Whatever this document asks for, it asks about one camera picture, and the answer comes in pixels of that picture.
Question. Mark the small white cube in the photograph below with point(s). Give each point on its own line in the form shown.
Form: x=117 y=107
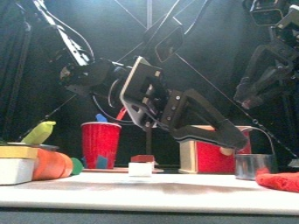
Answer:
x=141 y=169

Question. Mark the small red block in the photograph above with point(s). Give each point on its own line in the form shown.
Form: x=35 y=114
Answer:
x=142 y=158

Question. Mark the yellow block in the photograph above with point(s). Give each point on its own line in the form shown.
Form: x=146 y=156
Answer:
x=18 y=152

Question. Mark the white table mat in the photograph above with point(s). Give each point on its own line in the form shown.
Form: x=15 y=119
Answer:
x=156 y=195

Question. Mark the red plastic cup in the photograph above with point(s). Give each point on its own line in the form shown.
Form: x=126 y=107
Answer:
x=100 y=145

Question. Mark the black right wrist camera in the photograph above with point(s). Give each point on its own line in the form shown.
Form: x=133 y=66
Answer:
x=266 y=16

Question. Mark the pale block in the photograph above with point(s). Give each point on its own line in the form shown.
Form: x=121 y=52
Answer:
x=15 y=172

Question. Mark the pink clear tray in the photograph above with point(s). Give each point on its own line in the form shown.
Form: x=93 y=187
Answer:
x=121 y=170

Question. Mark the wooden drawer cabinet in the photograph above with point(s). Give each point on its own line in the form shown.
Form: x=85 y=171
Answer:
x=188 y=157

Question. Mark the blue plastic utensil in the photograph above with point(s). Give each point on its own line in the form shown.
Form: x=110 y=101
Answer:
x=102 y=118

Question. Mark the vertical frame pole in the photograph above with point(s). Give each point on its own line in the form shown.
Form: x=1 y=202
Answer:
x=150 y=11

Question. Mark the orange toy carrot green top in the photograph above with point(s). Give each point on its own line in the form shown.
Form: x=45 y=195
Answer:
x=51 y=164

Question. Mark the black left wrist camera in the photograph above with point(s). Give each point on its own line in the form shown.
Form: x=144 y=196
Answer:
x=168 y=43

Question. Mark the yellow-green toy vegetable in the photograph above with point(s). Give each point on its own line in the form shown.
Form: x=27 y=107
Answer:
x=39 y=132

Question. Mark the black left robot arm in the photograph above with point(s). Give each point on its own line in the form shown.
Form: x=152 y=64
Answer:
x=84 y=77

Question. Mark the small metal bucket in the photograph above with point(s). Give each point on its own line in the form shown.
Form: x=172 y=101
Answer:
x=249 y=166

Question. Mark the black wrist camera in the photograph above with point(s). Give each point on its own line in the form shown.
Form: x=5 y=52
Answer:
x=266 y=16
x=168 y=43

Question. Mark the round metal bowl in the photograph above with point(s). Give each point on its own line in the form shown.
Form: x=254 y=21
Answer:
x=47 y=146

